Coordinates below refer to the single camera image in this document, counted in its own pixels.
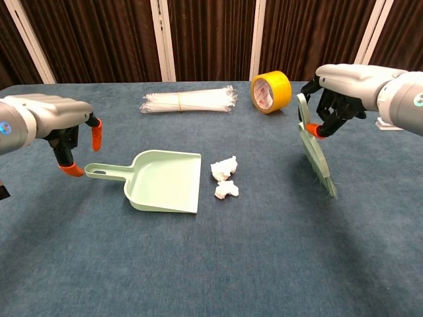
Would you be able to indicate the white paper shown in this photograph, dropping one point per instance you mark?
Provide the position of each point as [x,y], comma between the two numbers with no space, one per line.
[226,190]
[224,167]

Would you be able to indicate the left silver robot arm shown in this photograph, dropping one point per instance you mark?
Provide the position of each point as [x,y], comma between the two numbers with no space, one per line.
[15,125]

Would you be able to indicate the mint green plastic dustpan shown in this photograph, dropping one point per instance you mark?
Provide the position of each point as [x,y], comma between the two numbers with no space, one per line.
[165,185]

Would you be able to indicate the mint green hand broom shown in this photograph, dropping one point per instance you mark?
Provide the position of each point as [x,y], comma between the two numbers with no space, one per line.
[315,155]

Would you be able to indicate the yellow packing tape roll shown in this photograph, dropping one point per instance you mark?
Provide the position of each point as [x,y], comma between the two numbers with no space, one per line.
[277,87]

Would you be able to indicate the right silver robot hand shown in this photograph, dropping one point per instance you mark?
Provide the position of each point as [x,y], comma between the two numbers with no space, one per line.
[350,77]

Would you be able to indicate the blue felt table cover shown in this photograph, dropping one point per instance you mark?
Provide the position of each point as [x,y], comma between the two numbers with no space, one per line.
[211,264]

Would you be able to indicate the white partition frame post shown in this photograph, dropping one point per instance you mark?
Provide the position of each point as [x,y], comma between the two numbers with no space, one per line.
[370,39]
[257,39]
[163,43]
[31,43]

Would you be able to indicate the white folding stand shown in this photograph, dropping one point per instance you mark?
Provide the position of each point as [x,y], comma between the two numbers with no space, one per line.
[385,126]

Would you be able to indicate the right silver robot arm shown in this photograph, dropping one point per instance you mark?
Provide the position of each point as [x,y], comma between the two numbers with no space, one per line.
[404,102]

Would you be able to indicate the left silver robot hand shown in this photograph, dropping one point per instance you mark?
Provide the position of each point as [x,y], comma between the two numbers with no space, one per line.
[62,109]

